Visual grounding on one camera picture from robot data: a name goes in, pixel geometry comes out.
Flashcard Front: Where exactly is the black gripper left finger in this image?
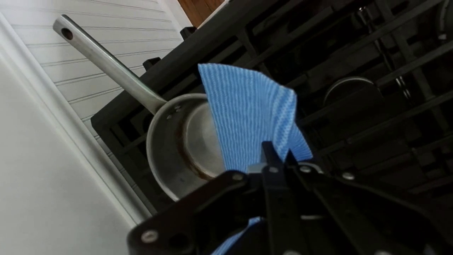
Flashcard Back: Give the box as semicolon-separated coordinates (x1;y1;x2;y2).
128;170;262;255

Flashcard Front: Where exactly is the black gas stove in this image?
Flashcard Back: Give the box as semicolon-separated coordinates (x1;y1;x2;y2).
90;0;453;224

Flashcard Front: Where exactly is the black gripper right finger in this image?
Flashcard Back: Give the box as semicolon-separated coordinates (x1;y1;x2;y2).
262;142;453;255

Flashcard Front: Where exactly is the small steel saucepan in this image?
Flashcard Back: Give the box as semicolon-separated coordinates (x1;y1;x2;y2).
53;14;226;201

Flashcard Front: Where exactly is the blue paper towel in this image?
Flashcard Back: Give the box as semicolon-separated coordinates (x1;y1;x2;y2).
197;62;315;255

